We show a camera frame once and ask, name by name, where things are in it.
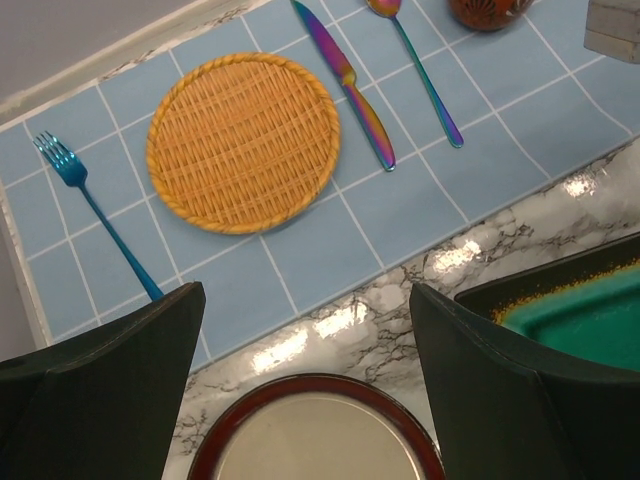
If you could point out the iridescent knife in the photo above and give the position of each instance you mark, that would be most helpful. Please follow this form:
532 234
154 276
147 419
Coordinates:
346 76

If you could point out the woven wicker round trivet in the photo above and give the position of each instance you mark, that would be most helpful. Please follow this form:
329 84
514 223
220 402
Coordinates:
243 143

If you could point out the orange black mug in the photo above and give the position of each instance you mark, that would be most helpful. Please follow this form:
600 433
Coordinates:
488 15

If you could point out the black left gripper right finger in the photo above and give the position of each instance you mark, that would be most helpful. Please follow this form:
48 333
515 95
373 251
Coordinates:
506 407

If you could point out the iridescent spoon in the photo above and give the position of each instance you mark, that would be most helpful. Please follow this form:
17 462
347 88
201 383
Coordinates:
389 9

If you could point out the red rimmed round plate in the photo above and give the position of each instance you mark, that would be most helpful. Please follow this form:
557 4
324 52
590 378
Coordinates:
317 426

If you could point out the black teal square plate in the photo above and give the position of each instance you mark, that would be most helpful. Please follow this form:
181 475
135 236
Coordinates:
585 304

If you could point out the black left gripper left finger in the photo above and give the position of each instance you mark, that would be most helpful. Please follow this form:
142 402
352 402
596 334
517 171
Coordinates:
103 404

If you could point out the blue fork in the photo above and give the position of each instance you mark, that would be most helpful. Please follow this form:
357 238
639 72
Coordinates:
74 174

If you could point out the blue grid placemat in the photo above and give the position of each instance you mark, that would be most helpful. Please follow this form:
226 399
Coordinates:
532 103

